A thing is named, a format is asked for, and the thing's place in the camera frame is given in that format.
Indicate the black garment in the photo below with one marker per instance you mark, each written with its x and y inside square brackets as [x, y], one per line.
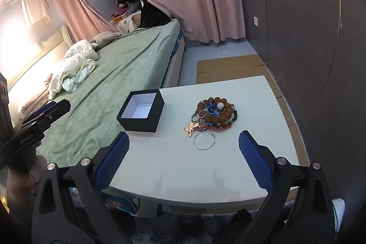
[154, 16]

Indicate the printed blanket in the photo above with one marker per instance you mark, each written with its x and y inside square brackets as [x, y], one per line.
[130, 22]

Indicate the white low table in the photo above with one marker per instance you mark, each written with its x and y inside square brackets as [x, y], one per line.
[177, 169]

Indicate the black jewelry box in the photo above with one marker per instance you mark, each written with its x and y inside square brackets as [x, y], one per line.
[140, 125]

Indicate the green bed blanket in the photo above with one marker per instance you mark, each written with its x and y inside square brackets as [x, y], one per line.
[114, 75]

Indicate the white quilt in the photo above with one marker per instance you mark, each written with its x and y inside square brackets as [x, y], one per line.
[74, 58]

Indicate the blue box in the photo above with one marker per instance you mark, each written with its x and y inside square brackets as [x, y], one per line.
[120, 204]

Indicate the beige pillow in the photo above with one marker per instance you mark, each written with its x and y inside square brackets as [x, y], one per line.
[103, 38]

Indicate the person's left hand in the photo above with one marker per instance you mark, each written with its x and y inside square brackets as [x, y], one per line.
[21, 184]

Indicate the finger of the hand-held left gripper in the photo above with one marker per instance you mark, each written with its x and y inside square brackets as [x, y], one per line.
[43, 109]
[55, 110]

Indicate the white wall socket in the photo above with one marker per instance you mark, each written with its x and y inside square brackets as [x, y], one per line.
[256, 21]

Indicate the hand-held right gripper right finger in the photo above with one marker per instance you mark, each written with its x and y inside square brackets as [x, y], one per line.
[254, 158]

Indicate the gold butterfly brooch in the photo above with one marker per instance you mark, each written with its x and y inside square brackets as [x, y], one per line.
[191, 128]

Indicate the flat cardboard sheet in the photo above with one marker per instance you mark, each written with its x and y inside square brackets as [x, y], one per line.
[228, 66]

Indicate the pile of plush toys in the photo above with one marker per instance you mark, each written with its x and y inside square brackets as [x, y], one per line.
[123, 11]

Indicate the cream hanging towel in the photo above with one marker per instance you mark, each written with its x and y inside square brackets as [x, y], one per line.
[33, 4]

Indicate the dark wooden wardrobe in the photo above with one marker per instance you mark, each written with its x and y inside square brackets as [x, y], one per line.
[300, 18]

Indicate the silver bangle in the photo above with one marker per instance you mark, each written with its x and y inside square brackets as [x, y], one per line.
[194, 141]

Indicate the pink floral blanket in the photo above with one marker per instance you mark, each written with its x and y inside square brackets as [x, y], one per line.
[31, 101]

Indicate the light green cloth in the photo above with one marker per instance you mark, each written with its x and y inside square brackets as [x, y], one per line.
[83, 72]

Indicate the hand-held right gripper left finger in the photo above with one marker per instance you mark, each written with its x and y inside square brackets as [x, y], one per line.
[113, 158]

